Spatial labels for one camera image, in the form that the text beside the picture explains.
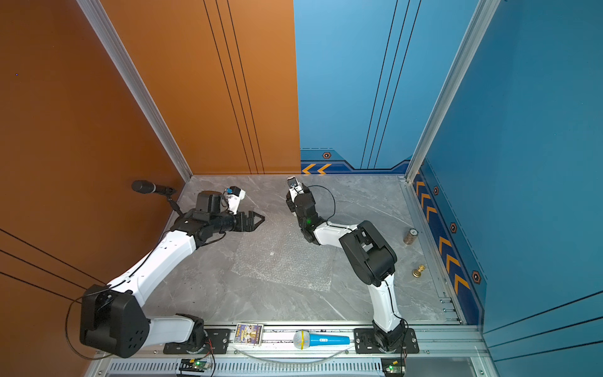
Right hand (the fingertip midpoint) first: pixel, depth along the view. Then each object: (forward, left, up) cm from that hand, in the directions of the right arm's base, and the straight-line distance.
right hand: (299, 185), depth 94 cm
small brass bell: (-30, -44, -16) cm, 56 cm away
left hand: (-16, +15, +1) cm, 22 cm away
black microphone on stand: (-14, +48, +14) cm, 52 cm away
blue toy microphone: (-52, -2, -13) cm, 54 cm away
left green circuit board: (-58, +31, -18) cm, 68 cm away
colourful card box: (-50, +15, -16) cm, 55 cm away
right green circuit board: (-58, -30, -20) cm, 68 cm away
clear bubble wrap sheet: (-23, +5, -16) cm, 29 cm away
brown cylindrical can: (-16, -44, -12) cm, 49 cm away
